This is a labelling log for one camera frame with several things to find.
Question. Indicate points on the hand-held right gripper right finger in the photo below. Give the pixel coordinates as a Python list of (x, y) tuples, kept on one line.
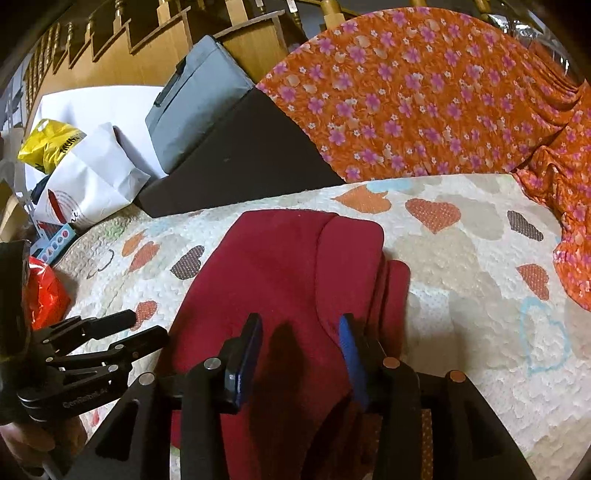
[(353, 355)]

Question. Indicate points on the person's left hand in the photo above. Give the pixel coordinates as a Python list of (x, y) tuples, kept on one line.
[(27, 445)]

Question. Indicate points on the quilted heart-print blanket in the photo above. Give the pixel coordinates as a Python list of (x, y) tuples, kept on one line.
[(461, 258)]

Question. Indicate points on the dark red sweater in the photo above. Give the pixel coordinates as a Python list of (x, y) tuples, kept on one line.
[(286, 277)]

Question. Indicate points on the white printed paper bag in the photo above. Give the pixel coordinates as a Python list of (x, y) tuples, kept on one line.
[(92, 184)]

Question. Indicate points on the orange floral cloth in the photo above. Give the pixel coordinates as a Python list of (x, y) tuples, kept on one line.
[(392, 92)]

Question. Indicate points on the yellow plastic bag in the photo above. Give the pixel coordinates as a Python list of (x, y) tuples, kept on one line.
[(46, 143)]

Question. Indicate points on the wooden staircase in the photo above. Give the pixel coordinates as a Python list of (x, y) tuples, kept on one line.
[(115, 60)]

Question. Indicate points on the white sheet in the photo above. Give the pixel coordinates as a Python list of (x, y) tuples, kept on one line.
[(115, 104)]

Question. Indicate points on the black cushion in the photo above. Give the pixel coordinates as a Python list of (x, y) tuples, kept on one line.
[(231, 161)]

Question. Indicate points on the grey case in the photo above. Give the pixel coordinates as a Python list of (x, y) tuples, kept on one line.
[(198, 106)]

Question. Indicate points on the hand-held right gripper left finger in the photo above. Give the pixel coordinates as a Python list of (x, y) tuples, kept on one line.
[(247, 364)]

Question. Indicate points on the blue box with coloured shapes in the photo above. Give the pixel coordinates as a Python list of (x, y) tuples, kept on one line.
[(55, 244)]

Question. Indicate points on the shiny red bag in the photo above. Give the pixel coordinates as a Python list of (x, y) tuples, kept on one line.
[(46, 290)]

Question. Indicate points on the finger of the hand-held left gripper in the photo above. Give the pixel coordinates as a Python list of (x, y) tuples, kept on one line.
[(99, 321), (138, 341)]

